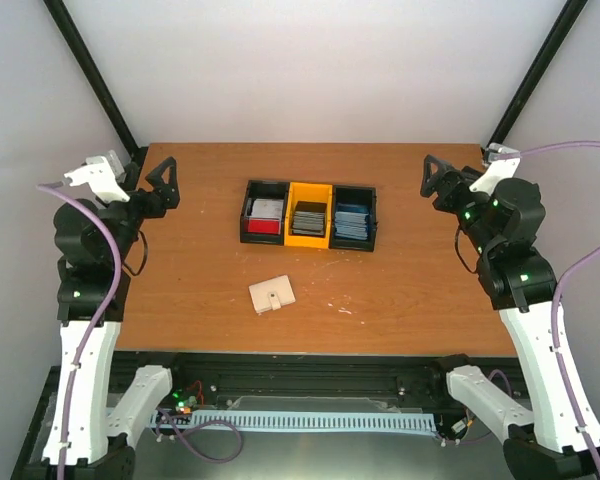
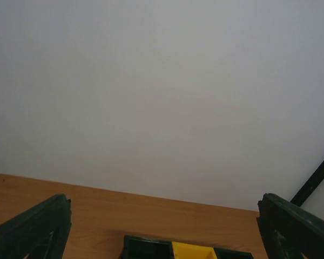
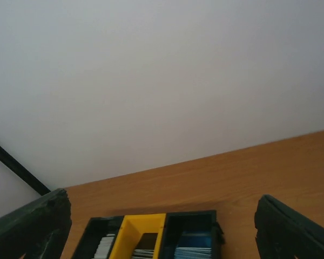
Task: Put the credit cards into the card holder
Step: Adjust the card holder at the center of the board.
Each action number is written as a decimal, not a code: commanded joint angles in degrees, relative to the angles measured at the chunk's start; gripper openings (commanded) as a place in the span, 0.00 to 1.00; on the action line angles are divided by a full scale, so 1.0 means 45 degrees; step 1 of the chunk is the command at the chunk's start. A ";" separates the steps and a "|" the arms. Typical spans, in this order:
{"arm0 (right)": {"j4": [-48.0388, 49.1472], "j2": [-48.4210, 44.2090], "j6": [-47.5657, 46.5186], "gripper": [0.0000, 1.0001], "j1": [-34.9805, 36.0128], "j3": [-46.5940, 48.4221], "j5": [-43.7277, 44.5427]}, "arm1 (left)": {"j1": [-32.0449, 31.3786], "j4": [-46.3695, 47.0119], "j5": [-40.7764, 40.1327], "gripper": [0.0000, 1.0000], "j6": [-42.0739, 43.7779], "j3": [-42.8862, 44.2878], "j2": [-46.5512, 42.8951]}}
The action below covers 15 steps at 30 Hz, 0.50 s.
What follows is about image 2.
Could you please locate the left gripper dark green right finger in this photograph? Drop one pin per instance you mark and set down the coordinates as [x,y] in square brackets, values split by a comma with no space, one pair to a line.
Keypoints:
[287,231]

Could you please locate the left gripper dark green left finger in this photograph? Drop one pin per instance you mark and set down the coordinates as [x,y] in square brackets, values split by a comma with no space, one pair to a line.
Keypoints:
[39,232]

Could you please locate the black card bin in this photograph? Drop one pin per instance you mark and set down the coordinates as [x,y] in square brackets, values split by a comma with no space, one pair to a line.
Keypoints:
[231,254]
[139,247]

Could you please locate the yellow middle card bin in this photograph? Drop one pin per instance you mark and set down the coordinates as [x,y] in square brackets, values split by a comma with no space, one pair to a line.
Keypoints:
[189,251]

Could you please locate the black right frame post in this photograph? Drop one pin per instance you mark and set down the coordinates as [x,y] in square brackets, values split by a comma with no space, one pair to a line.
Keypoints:
[309,186]

